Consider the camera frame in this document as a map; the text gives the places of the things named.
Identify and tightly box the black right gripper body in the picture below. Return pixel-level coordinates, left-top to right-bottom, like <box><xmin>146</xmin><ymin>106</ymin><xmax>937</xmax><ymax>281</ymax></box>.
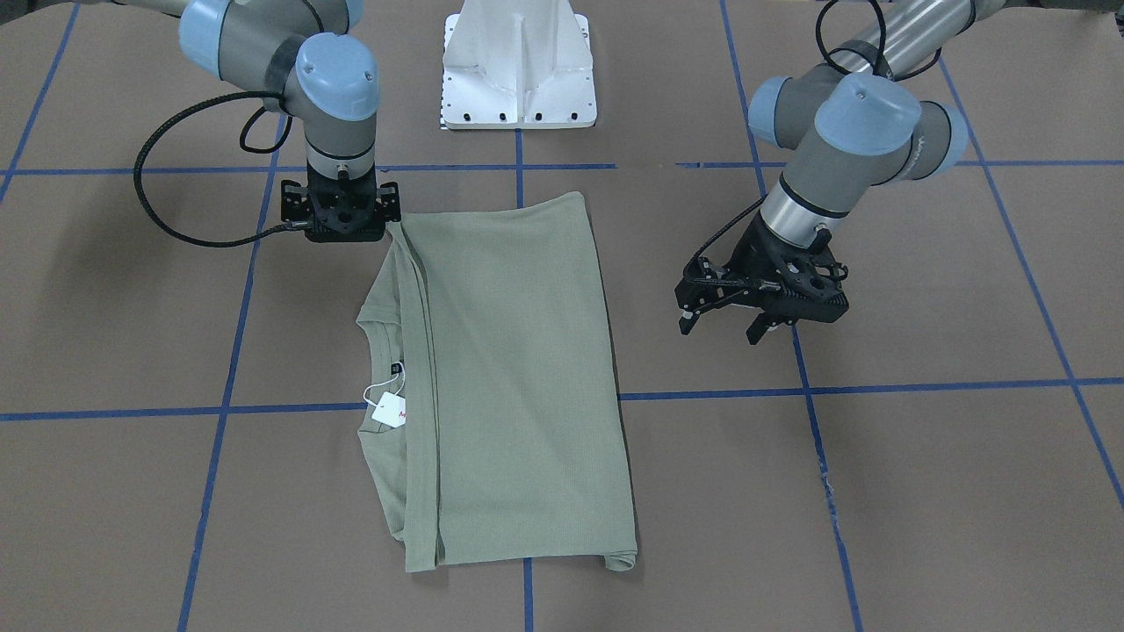
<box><xmin>281</xmin><ymin>171</ymin><xmax>401</xmax><ymax>243</ymax></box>

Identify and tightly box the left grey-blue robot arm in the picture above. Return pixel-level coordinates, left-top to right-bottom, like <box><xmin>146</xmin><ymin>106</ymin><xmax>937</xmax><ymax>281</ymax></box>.
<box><xmin>676</xmin><ymin>1</ymin><xmax>1004</xmax><ymax>343</ymax></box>

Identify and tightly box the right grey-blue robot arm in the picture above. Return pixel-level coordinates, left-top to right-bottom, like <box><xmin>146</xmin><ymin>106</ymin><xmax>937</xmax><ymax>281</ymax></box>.
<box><xmin>143</xmin><ymin>1</ymin><xmax>401</xmax><ymax>243</ymax></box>

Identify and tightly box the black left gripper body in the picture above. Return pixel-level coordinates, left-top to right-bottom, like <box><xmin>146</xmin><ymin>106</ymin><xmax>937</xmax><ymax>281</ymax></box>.
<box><xmin>676</xmin><ymin>211</ymin><xmax>847</xmax><ymax>323</ymax></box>

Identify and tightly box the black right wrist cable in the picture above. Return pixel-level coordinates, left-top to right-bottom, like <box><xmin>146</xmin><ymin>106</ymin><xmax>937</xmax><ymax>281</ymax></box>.
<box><xmin>133</xmin><ymin>88</ymin><xmax>308</xmax><ymax>249</ymax></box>

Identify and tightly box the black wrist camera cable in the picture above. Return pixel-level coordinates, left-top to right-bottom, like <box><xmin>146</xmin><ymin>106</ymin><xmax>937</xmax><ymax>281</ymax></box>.
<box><xmin>694</xmin><ymin>195</ymin><xmax>769</xmax><ymax>264</ymax></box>

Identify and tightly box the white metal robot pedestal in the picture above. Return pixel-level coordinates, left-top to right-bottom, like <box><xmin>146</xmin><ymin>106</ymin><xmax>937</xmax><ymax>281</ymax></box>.
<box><xmin>439</xmin><ymin>1</ymin><xmax>598</xmax><ymax>130</ymax></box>

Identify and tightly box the olive green long-sleeve shirt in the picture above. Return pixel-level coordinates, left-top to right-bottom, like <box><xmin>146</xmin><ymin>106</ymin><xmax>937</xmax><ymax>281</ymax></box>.
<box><xmin>357</xmin><ymin>192</ymin><xmax>638</xmax><ymax>572</ymax></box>

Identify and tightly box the white paper hang tag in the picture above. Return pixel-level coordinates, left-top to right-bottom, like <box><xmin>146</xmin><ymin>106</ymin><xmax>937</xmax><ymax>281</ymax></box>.
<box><xmin>363</xmin><ymin>373</ymin><xmax>408</xmax><ymax>428</ymax></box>

